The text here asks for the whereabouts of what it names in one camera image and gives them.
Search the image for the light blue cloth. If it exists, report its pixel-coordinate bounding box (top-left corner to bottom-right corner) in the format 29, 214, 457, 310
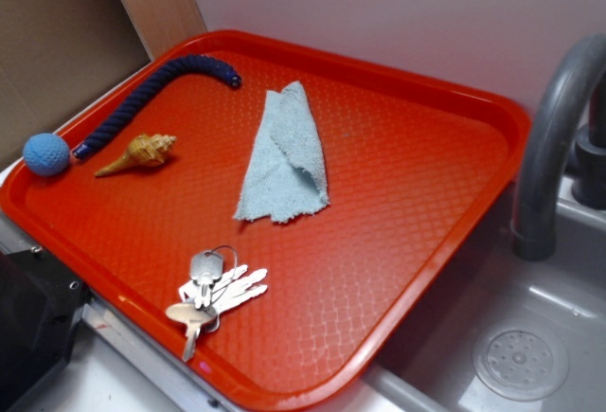
234, 81, 330, 224

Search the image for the grey sink faucet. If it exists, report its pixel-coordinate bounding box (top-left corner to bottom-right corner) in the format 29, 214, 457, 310
511, 33, 605, 260

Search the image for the red plastic tray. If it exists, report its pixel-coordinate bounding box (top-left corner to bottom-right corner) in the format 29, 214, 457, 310
1, 31, 529, 411

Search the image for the black box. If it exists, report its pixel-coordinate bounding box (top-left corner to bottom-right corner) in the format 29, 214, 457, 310
1, 250, 87, 411

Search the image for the silver key bunch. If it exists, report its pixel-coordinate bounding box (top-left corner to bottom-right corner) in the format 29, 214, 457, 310
165, 244, 268, 362

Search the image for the dark blue rope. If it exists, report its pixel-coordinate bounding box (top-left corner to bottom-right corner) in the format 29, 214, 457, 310
71, 54, 242, 161

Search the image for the cardboard panel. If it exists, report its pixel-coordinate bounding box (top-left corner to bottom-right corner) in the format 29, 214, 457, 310
1, 0, 206, 167

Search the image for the tan conch seashell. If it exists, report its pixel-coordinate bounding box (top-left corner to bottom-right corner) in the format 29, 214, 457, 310
94, 134, 177, 178

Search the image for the blue textured ball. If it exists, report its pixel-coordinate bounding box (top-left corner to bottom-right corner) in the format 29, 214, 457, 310
23, 133, 70, 177

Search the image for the sink drain strainer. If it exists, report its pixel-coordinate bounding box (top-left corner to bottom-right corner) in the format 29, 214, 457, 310
472, 319, 569, 402

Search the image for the grey sink basin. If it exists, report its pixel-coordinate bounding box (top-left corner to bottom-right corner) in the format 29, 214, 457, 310
365, 192, 605, 411

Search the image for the dark faucet handle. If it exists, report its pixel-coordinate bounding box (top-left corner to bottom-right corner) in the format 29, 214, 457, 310
572, 78, 605, 210

